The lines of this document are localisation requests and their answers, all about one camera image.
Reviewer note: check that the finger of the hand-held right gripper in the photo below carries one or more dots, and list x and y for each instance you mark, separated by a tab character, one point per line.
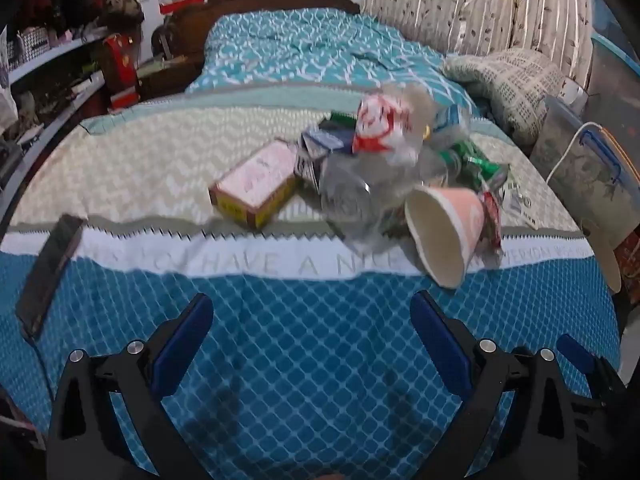
575	351

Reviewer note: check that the dark wooden nightstand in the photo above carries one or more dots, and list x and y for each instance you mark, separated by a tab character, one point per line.
160	77

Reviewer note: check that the beige leaf print curtain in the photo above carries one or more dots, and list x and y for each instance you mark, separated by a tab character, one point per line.
475	0

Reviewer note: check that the folded beige patterned blanket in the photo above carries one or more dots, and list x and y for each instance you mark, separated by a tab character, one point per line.
510	85

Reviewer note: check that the green soda can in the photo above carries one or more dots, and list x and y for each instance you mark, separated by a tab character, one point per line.
475	160

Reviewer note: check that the grey wall shelf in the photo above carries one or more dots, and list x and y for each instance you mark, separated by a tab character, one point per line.
55	57

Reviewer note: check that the red gift box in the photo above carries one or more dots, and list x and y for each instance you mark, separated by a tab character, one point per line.
120	70

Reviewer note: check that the pink cardboard box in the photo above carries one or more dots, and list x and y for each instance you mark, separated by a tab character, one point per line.
255	175

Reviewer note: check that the black smartphone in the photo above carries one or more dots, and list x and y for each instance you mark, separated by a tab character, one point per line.
50	270

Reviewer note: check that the clear plastic bottle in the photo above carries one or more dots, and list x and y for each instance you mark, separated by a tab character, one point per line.
350	187

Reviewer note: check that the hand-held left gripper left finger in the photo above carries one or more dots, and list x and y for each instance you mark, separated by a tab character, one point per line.
182	345

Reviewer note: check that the teal beige patterned bedspread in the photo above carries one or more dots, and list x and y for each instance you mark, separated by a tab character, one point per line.
280	320

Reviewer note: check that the pink paper cup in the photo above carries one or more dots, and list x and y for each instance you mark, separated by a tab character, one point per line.
440	230

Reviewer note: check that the red white plastic wrapper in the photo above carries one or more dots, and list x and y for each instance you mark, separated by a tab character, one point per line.
372	120

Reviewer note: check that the carved wooden headboard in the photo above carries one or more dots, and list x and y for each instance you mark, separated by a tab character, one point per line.
190	20

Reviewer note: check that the large clear bin teal lid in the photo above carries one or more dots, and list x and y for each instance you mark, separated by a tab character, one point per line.
615	75

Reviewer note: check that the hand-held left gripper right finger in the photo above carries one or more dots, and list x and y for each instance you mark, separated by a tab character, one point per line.
440	345

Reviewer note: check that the white power adapter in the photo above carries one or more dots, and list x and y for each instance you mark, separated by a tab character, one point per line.
575	94

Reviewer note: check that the teal white patterned quilt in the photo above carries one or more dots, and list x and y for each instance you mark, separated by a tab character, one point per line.
300	50

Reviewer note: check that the blue label clear bottle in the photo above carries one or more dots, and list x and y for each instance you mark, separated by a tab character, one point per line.
447	120

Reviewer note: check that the brown handbag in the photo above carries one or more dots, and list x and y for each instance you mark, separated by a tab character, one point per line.
122	7

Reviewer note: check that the blue white milk carton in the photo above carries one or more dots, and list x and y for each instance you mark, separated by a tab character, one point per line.
314	156

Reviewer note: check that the orange printed bag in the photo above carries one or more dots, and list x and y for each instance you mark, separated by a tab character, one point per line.
631	260

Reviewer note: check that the red snack wrapper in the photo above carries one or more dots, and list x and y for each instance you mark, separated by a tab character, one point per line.
492	216

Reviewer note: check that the white paper label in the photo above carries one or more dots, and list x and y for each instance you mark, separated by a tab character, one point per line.
515	201

